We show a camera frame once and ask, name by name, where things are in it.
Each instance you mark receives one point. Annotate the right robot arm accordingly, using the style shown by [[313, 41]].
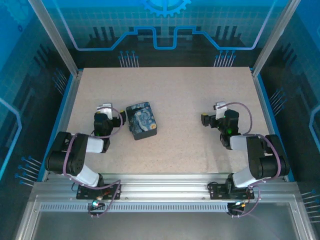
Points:
[[255, 155]]

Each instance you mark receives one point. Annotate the metal sheet tray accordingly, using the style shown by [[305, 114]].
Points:
[[162, 227]]

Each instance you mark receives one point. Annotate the blue table edge trim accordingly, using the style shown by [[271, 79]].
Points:
[[292, 178], [43, 170]]

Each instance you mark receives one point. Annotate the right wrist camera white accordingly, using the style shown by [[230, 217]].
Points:
[[221, 108]]

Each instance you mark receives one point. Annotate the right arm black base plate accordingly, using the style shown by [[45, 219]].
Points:
[[217, 191]]

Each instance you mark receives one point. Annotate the starry night print box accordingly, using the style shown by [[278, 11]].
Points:
[[141, 120]]

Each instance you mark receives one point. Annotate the aluminium side rail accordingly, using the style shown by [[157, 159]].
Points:
[[75, 87]]

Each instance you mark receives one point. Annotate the aluminium frame post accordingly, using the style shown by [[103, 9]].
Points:
[[275, 37], [56, 37]]

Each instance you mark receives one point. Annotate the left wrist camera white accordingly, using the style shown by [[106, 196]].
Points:
[[105, 109]]

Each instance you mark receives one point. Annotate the aluminium mounting beam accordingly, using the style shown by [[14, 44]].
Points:
[[162, 187]]

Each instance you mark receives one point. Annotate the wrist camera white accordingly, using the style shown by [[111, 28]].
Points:
[[105, 109], [221, 108]]

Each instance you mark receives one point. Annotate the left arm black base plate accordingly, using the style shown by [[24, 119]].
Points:
[[86, 192]]

